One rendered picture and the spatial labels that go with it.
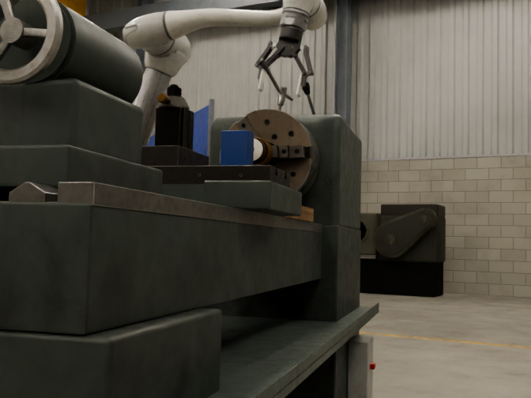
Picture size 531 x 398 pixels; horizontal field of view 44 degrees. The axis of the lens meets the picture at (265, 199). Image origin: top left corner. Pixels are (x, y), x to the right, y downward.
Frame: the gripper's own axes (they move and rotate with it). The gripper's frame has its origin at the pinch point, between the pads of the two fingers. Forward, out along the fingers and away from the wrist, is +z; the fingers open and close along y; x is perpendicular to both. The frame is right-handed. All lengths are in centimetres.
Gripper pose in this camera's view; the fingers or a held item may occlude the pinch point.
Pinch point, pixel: (279, 89)
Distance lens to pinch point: 219.6
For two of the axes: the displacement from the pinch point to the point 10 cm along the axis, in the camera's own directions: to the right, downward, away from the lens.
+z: -2.1, 9.8, -0.2
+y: 9.2, 1.9, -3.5
